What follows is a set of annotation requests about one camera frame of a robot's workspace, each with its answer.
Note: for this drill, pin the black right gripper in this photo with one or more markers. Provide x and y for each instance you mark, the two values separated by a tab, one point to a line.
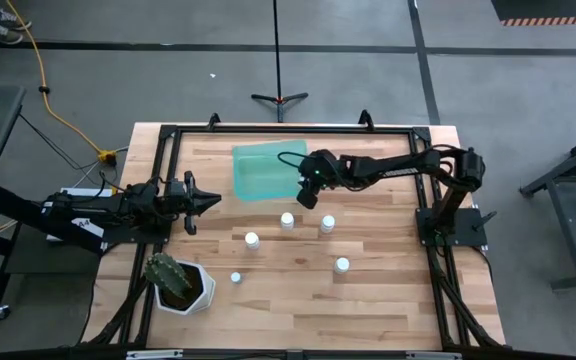
320	172

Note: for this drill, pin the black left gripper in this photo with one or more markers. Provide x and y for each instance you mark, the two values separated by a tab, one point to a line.
180	197

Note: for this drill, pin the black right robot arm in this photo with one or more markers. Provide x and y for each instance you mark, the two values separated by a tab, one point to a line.
393	170

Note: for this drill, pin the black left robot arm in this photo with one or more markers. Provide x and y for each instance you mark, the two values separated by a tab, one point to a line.
118	207

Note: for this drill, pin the teal translucent plastic basket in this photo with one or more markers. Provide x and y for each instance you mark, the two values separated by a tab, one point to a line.
263	172

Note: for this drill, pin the green cactus plant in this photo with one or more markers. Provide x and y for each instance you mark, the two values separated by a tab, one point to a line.
168	272

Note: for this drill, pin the white faceted plant pot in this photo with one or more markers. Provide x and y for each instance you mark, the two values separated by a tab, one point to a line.
208	295

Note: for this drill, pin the white label sheet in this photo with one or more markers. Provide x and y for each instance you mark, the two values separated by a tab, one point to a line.
88	227

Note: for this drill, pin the black tripod stand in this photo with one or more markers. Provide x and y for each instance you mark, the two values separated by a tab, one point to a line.
278	50

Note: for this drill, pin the black metal workbench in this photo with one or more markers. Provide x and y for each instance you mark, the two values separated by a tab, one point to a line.
568	215

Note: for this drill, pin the person's shoe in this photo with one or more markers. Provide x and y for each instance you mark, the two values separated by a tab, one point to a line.
4	34
10	19

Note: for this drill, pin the black orange striped mat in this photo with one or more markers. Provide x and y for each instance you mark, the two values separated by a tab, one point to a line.
548	10

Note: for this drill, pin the black aluminium table frame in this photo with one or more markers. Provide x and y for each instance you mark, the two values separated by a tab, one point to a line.
358	130

